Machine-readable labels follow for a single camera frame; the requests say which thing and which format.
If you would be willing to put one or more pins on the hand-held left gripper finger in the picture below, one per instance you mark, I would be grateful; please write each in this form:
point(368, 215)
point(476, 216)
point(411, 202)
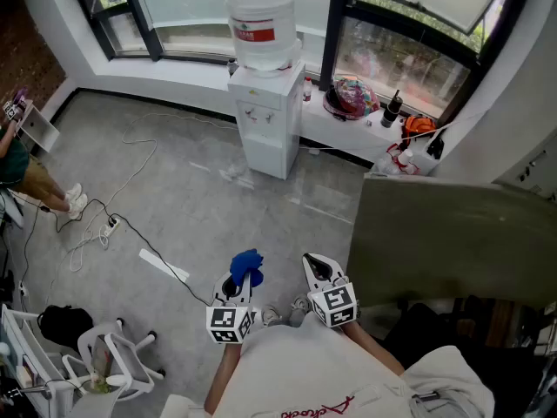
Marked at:
point(249, 287)
point(217, 286)

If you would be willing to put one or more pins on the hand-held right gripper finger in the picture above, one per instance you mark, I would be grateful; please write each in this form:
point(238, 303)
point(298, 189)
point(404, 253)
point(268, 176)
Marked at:
point(312, 277)
point(333, 273)

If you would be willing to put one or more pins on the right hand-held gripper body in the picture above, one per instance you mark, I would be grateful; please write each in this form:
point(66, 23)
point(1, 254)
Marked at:
point(335, 305)

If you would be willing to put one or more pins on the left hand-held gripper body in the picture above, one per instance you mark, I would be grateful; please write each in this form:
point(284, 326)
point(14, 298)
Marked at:
point(226, 322)

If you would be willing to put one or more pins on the blue cloth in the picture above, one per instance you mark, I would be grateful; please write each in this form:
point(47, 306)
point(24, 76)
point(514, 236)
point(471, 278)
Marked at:
point(246, 264)

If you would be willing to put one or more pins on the white water dispenser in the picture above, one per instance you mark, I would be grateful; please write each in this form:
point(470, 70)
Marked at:
point(270, 146)

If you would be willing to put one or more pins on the person's left forearm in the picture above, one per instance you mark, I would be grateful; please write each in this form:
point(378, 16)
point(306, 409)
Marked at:
point(224, 372)

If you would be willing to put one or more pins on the person's right forearm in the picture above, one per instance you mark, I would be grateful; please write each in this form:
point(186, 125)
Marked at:
point(374, 346)

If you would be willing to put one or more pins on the clear plastic bag with container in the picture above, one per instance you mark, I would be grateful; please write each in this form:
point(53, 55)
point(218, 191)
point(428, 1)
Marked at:
point(398, 161)

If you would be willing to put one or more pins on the clear water jug red label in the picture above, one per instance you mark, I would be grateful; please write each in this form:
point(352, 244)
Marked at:
point(261, 11)

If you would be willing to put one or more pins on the person's left shoe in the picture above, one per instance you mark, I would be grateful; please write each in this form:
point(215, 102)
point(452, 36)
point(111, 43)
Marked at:
point(270, 315)

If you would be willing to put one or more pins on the person's white shirt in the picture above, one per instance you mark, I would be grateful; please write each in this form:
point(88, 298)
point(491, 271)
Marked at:
point(313, 372)

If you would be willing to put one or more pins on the white office chair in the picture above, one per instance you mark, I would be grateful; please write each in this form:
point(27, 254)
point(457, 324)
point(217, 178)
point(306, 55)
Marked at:
point(126, 359)

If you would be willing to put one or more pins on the white power strip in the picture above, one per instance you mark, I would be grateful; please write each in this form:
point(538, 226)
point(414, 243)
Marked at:
point(111, 227)

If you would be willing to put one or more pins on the olive green board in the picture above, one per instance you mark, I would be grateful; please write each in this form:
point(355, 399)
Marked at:
point(452, 242)

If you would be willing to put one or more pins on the black backpack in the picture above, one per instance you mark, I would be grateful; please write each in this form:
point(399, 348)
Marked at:
point(65, 327)

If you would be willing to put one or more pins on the black pouch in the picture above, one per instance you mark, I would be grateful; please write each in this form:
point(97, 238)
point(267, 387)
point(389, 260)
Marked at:
point(436, 146)

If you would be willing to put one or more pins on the orange bag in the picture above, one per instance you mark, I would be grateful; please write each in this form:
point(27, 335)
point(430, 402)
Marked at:
point(418, 125)

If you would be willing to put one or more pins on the black tumbler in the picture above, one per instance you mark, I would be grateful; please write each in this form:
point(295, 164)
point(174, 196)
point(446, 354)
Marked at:
point(390, 111)

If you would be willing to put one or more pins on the colourful helmet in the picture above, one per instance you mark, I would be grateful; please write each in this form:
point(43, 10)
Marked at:
point(352, 98)

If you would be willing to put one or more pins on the small bottle red label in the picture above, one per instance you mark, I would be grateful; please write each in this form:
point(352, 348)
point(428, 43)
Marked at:
point(307, 90)

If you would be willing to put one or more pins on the white metal rack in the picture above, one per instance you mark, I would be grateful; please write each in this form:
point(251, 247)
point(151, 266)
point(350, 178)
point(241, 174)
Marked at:
point(26, 351)

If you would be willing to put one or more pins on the dark drink bottle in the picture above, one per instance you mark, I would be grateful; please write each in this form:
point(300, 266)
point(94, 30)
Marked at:
point(232, 67)

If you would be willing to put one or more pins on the white small cabinet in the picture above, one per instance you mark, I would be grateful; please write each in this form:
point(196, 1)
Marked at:
point(39, 129)

